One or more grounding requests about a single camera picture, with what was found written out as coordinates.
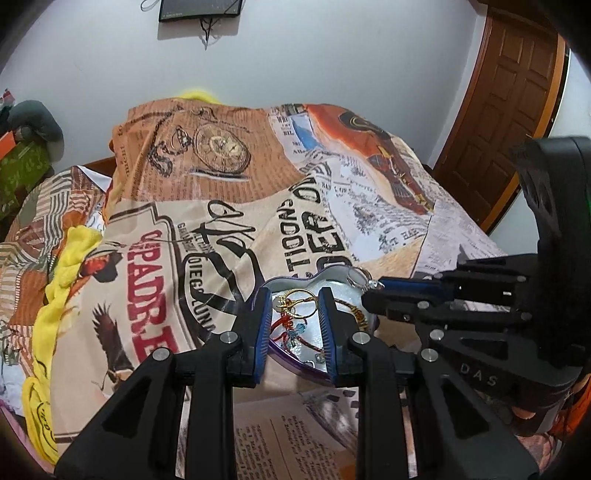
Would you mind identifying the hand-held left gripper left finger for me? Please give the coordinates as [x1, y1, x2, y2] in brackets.
[54, 287, 273, 480]

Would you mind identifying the brown wooden door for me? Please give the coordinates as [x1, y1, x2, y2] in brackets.
[431, 13, 568, 232]

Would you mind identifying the green patterned bag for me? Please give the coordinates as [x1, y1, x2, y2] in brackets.
[0, 138, 52, 223]

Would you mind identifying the gold bangle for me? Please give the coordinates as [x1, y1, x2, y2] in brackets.
[276, 288, 320, 319]

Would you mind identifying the yellow fuzzy cloth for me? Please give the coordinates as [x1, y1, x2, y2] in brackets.
[177, 86, 223, 105]

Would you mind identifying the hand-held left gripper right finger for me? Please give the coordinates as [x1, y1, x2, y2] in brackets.
[318, 287, 540, 480]

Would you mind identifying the small black wall monitor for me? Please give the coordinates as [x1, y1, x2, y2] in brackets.
[158, 0, 245, 23]

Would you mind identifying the purple heart-shaped tin box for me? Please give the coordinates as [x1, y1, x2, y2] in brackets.
[253, 269, 380, 384]

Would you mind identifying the red cord bracelet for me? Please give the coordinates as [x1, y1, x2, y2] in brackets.
[272, 314, 326, 358]

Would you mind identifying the yellow towel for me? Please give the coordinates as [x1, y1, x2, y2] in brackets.
[21, 225, 105, 468]

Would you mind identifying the black monitor cable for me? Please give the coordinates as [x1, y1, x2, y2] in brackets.
[198, 17, 219, 49]

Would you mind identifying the printed blanket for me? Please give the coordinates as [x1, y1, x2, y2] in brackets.
[0, 95, 525, 480]

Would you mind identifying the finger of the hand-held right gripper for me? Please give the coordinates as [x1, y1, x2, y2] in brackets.
[361, 290, 539, 334]
[378, 255, 539, 301]

